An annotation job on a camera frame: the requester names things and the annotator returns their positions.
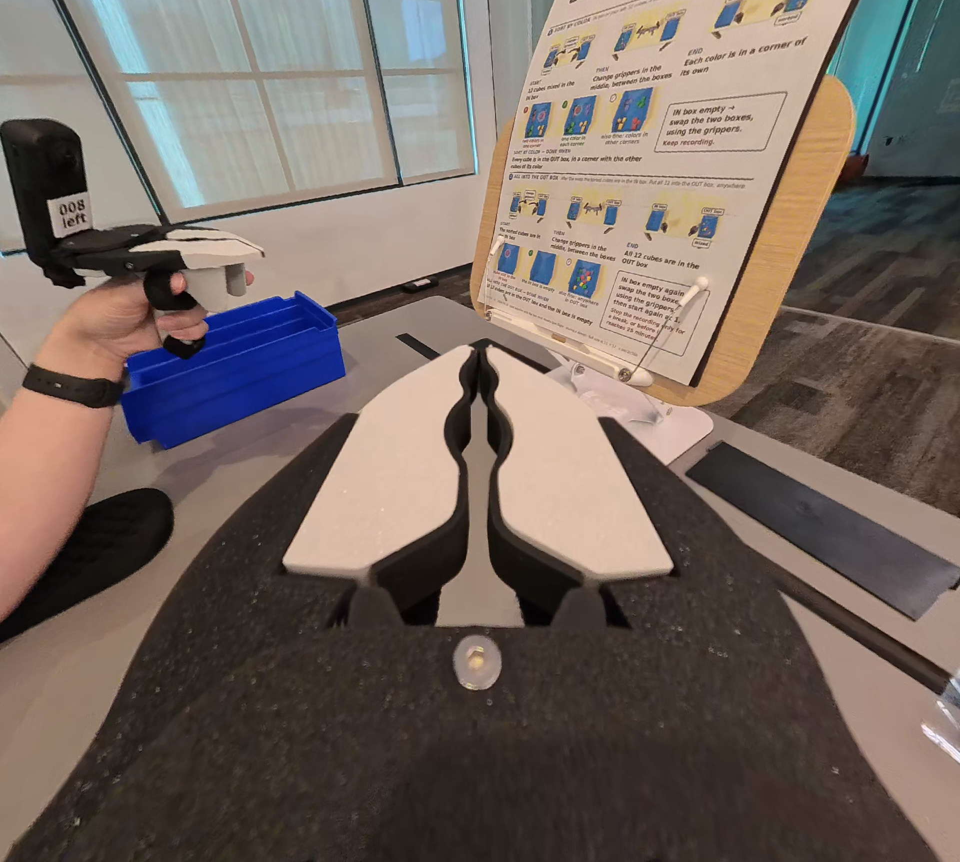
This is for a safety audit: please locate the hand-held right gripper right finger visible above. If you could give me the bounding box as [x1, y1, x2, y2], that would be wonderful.
[482, 343, 676, 612]

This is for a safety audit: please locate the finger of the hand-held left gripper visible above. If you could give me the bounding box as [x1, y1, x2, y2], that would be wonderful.
[127, 242, 266, 272]
[161, 226, 254, 246]

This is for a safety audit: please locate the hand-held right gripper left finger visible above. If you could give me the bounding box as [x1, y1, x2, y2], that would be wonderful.
[282, 343, 478, 612]

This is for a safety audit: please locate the blue plastic bin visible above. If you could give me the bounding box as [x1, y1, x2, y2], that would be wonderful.
[120, 291, 348, 451]

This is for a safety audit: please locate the person's left forearm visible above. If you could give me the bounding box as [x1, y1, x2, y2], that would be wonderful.
[0, 390, 121, 623]

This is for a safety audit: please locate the person's left hand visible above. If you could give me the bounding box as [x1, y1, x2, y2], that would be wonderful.
[36, 273, 210, 387]

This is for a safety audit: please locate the white stand base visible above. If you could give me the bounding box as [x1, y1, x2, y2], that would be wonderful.
[543, 360, 714, 466]

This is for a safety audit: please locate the black wristband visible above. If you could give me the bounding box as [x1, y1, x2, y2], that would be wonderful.
[21, 363, 125, 409]

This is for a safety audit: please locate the large grid window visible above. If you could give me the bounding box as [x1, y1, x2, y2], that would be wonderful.
[15, 0, 477, 226]

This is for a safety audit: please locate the printed instruction sheet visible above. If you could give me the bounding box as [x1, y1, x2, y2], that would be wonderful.
[483, 0, 905, 387]

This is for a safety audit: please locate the paper in plastic sleeve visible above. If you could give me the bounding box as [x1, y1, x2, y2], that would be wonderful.
[921, 667, 960, 766]

